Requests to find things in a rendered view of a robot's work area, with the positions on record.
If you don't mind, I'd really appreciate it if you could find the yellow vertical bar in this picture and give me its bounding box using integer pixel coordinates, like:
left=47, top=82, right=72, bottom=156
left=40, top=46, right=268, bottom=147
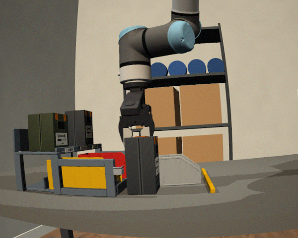
left=202, top=169, right=215, bottom=193

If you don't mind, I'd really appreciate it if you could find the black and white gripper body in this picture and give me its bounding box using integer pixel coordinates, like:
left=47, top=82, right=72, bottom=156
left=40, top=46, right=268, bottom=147
left=122, top=82, right=151, bottom=127

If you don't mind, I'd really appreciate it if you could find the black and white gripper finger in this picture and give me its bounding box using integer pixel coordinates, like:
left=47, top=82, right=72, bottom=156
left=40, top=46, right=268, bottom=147
left=141, top=114, right=155, bottom=136
left=118, top=116, right=133, bottom=147

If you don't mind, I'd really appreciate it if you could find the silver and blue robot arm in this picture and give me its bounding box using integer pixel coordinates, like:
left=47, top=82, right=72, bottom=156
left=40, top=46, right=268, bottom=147
left=118, top=0, right=202, bottom=116

